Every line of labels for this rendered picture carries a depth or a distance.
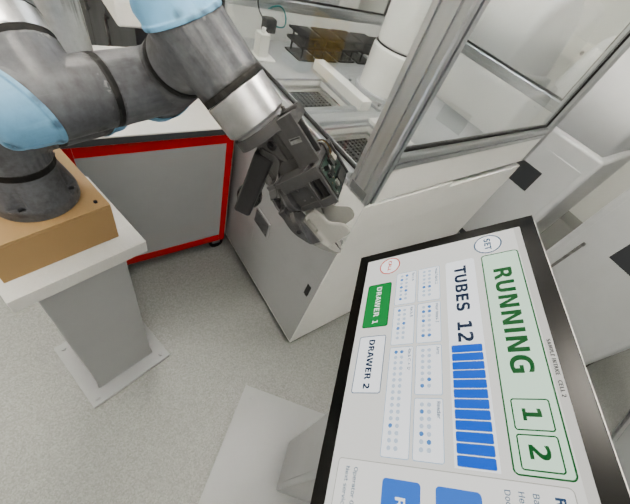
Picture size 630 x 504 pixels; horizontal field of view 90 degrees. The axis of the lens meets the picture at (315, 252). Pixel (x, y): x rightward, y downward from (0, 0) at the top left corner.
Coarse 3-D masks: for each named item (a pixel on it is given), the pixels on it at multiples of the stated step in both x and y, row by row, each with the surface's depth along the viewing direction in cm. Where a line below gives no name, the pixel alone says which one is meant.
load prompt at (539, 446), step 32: (480, 256) 51; (512, 256) 48; (512, 288) 44; (512, 320) 41; (512, 352) 38; (544, 352) 36; (512, 384) 36; (544, 384) 34; (512, 416) 34; (544, 416) 32; (512, 448) 32; (544, 448) 31; (576, 480) 28
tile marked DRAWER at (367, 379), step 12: (372, 336) 51; (384, 336) 50; (360, 348) 51; (372, 348) 50; (384, 348) 49; (360, 360) 49; (372, 360) 48; (360, 372) 48; (372, 372) 47; (360, 384) 46; (372, 384) 45
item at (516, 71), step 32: (512, 0) 56; (544, 0) 61; (576, 0) 67; (608, 0) 75; (480, 32) 58; (512, 32) 63; (544, 32) 70; (576, 32) 78; (608, 32) 88; (480, 64) 66; (512, 64) 73; (544, 64) 81; (576, 64) 92; (448, 96) 68; (480, 96) 76; (512, 96) 85; (544, 96) 97; (448, 128) 79; (480, 128) 89; (512, 128) 103
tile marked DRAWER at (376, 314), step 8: (368, 288) 60; (376, 288) 59; (384, 288) 57; (368, 296) 58; (376, 296) 57; (384, 296) 56; (368, 304) 57; (376, 304) 56; (384, 304) 55; (368, 312) 55; (376, 312) 54; (384, 312) 54; (368, 320) 54; (376, 320) 53; (384, 320) 52
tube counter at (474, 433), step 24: (456, 336) 44; (480, 336) 42; (456, 360) 41; (480, 360) 40; (456, 384) 39; (480, 384) 38; (456, 408) 37; (480, 408) 36; (456, 432) 36; (480, 432) 34; (456, 456) 34; (480, 456) 33
